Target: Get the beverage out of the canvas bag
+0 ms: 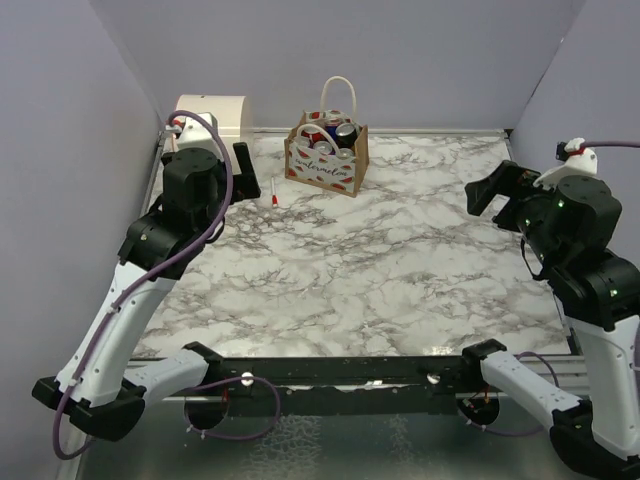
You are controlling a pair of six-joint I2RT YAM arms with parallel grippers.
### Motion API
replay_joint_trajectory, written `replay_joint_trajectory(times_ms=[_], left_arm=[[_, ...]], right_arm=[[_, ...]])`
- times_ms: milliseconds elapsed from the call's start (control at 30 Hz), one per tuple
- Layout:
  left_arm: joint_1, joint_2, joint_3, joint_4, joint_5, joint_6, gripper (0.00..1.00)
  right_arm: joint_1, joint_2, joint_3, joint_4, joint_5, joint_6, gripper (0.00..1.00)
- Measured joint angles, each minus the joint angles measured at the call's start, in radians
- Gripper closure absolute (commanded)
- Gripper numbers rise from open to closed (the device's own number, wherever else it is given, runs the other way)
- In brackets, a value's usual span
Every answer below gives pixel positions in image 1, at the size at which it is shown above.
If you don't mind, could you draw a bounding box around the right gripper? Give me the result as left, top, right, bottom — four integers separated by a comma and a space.
466, 156, 564, 268

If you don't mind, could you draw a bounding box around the red soda can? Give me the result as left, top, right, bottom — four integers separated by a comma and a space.
301, 128, 331, 148

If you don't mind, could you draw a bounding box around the blue and silver energy can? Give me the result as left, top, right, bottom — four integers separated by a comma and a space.
324, 118, 344, 145

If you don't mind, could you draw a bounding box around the black and gold can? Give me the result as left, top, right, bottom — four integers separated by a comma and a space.
335, 122, 359, 149

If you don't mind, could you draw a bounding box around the purple soda can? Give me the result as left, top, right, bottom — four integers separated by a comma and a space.
313, 141, 335, 155

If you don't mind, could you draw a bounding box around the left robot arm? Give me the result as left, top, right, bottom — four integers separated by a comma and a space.
32, 142, 261, 442

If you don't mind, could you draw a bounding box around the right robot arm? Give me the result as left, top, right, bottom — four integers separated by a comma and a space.
459, 161, 639, 479

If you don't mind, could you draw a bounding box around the red and white marker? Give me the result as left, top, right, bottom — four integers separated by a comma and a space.
270, 176, 279, 208

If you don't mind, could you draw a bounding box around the cream cylindrical container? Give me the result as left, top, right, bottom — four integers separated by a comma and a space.
176, 94, 254, 155

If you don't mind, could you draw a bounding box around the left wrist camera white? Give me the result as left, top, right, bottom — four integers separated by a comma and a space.
166, 116, 217, 152

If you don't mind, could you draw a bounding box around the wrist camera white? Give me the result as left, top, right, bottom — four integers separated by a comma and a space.
533, 138, 598, 190
166, 116, 217, 152

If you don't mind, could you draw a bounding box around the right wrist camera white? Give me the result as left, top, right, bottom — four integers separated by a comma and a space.
533, 138, 598, 190

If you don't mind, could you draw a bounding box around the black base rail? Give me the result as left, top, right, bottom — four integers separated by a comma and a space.
180, 344, 489, 417

